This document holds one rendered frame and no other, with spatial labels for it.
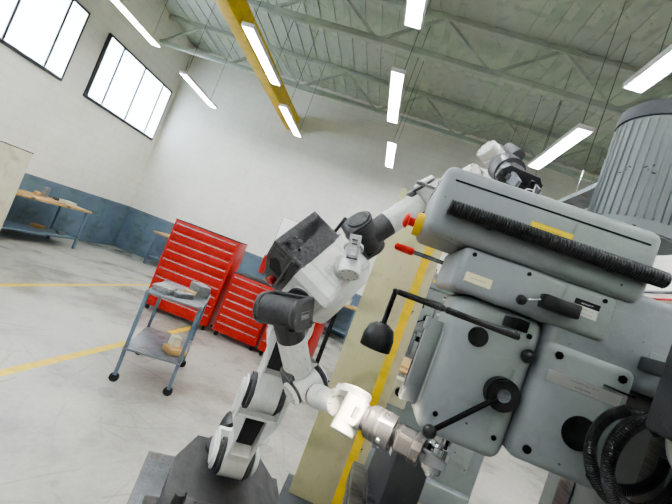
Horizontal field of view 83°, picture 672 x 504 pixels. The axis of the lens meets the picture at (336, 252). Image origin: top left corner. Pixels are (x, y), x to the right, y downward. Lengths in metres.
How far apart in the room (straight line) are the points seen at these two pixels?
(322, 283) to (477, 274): 0.49
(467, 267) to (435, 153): 9.86
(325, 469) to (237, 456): 1.32
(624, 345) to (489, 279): 0.30
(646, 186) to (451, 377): 0.61
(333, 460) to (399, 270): 1.38
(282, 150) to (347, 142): 1.81
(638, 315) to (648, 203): 0.25
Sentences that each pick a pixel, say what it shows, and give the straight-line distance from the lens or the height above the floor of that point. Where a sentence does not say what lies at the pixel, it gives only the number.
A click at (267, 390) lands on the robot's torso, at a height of 1.05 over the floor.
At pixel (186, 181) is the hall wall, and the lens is 11.62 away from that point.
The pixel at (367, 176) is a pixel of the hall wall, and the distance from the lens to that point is 10.38.
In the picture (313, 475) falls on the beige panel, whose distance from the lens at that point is 3.02.
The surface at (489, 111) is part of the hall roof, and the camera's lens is 9.81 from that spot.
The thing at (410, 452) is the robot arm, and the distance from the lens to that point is 1.01.
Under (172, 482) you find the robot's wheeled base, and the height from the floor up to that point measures 0.57.
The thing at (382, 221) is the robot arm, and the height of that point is 1.80.
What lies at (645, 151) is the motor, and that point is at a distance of 1.13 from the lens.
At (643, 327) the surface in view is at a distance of 1.03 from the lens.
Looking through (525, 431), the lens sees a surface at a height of 1.40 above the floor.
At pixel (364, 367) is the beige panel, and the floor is 1.02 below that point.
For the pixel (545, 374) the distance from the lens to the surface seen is 0.94.
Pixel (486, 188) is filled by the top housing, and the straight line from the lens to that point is 0.90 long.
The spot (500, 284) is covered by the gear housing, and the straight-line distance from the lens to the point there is 0.89.
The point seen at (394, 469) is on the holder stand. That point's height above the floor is 1.04.
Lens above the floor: 1.57
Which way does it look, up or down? 3 degrees up
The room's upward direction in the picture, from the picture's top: 21 degrees clockwise
